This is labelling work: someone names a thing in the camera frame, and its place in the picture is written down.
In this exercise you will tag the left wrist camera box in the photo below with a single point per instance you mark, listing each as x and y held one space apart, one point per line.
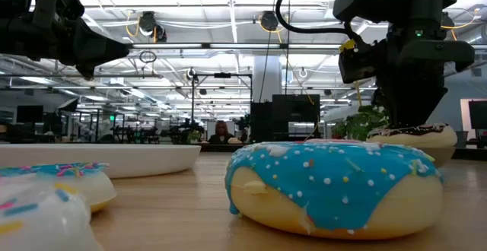
57 9

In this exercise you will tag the small blue sprinkled donut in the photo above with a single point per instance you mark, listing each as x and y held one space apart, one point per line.
76 182

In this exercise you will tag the small white sprinkled donut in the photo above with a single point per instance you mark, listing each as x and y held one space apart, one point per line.
42 220

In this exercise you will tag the black wall monitor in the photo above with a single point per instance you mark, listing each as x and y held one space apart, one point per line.
478 114

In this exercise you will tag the large blue iced donut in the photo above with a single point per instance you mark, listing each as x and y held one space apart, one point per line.
335 190

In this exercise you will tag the large chocolate iced donut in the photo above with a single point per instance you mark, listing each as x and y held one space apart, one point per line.
418 137

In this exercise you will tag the black desk monitor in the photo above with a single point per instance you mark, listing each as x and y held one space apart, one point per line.
29 113

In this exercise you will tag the person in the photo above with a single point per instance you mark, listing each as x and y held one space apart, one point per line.
221 133

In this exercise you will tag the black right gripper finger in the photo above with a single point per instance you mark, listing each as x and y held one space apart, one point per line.
418 106
386 106

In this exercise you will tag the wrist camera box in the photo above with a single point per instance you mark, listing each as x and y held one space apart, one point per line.
357 64
57 9

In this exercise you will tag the black metal stand frame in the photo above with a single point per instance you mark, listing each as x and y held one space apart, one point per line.
193 99

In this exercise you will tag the white round plate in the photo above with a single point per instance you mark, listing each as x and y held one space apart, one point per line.
144 159

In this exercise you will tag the green potted plant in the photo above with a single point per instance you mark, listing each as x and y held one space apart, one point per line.
357 125

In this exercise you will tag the white building column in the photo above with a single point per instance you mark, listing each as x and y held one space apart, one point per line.
266 80

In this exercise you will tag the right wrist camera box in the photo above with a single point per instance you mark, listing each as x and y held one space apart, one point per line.
357 64

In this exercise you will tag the large pink iced donut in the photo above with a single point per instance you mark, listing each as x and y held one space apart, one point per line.
335 141

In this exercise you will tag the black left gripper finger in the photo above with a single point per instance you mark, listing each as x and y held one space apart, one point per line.
86 70
102 49

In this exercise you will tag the long ceiling light strip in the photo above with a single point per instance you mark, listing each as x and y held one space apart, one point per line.
243 46

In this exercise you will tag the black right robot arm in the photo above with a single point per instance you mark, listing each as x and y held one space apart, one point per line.
395 0

